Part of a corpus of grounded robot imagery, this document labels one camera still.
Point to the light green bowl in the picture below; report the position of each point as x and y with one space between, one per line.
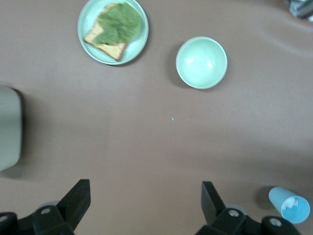
201 62

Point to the toast bread slice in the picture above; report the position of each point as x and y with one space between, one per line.
110 50

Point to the green lettuce leaf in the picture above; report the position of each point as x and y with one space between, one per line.
119 24

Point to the blue cup with tissue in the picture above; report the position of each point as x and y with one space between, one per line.
281 199

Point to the silver toaster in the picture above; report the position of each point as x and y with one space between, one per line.
9 127

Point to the light green plate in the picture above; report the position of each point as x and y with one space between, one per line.
137 44

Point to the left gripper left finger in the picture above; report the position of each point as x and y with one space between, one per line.
71 208

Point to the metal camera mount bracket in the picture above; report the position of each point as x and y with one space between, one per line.
302 7

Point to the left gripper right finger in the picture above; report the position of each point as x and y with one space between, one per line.
217 218

